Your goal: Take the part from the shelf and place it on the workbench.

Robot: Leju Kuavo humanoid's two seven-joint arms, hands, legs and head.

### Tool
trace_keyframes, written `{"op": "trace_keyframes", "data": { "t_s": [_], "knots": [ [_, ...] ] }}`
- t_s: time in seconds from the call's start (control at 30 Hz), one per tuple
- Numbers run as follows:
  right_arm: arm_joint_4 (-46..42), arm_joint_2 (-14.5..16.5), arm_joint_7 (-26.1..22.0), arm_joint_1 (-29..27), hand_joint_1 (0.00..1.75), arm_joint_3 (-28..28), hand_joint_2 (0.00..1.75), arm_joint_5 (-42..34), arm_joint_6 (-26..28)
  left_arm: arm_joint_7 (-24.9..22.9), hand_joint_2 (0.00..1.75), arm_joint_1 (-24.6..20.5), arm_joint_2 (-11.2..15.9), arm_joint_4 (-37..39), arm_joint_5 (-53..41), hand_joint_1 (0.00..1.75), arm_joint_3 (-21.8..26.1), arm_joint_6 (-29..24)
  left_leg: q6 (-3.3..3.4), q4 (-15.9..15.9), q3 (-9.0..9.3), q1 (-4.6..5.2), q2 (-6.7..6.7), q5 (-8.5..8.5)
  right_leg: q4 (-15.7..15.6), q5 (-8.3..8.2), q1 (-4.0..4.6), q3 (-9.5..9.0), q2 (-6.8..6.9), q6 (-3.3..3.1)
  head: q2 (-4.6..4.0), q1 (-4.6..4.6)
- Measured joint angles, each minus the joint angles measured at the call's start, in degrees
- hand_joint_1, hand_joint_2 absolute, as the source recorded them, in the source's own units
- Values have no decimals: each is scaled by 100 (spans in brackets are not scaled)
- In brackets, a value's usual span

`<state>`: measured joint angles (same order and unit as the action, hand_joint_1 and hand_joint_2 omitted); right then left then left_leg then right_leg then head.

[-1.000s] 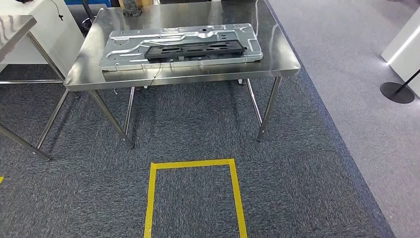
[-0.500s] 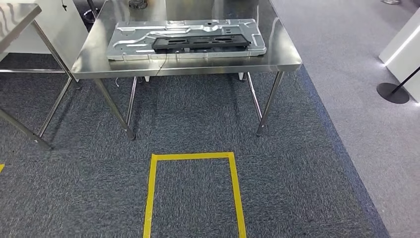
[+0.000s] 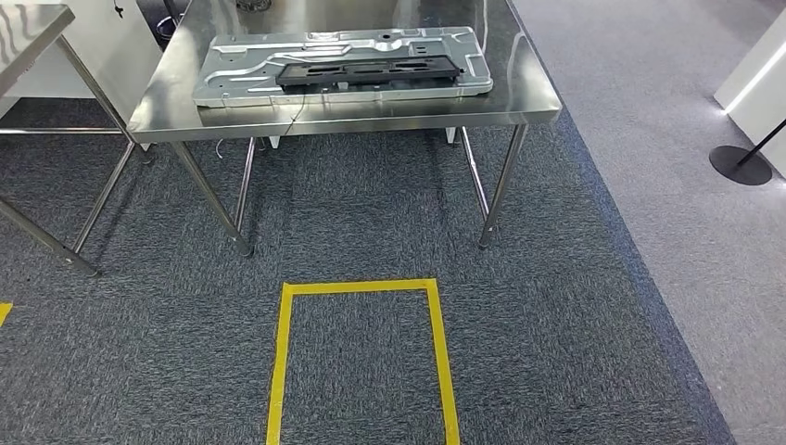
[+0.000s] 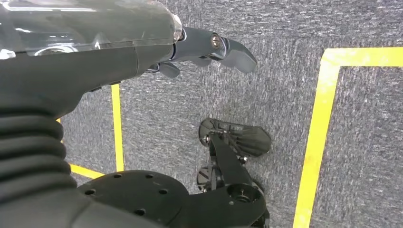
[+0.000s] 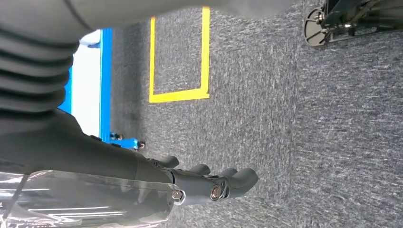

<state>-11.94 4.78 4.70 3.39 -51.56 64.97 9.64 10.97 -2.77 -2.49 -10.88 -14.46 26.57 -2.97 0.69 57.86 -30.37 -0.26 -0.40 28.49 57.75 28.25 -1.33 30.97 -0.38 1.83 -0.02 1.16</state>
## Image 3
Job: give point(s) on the stainless steel side table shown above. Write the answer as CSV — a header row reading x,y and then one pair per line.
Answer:
x,y
31,31

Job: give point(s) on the embossed silver metal plate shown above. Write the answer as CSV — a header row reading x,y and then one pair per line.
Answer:
x,y
245,67

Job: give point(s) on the white display block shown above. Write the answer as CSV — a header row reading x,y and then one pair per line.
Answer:
x,y
767,80

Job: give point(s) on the black round-base barrier post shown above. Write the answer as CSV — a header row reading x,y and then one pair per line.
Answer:
x,y
740,166

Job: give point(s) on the black pole stand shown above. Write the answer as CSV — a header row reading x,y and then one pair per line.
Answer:
x,y
163,29

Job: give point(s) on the stainless steel workbench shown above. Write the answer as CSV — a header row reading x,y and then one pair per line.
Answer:
x,y
307,123

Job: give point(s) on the long black plastic frame part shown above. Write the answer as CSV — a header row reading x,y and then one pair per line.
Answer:
x,y
288,77

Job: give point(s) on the white cabinet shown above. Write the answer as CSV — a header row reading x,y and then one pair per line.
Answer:
x,y
129,49

